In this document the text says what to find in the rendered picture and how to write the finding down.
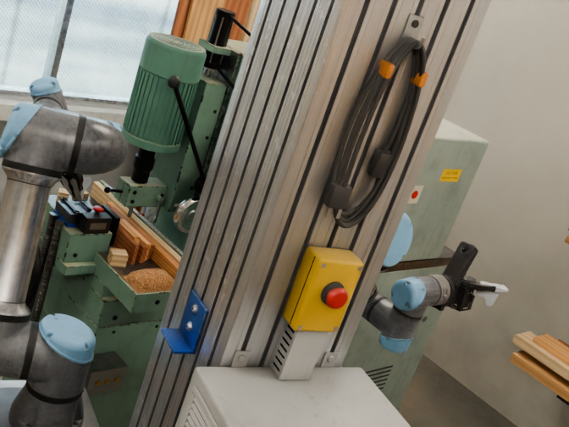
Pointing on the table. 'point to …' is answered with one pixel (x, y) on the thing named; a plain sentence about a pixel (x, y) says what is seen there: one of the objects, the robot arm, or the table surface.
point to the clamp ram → (112, 222)
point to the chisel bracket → (140, 191)
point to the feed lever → (188, 133)
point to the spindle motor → (162, 92)
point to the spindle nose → (143, 165)
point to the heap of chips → (149, 280)
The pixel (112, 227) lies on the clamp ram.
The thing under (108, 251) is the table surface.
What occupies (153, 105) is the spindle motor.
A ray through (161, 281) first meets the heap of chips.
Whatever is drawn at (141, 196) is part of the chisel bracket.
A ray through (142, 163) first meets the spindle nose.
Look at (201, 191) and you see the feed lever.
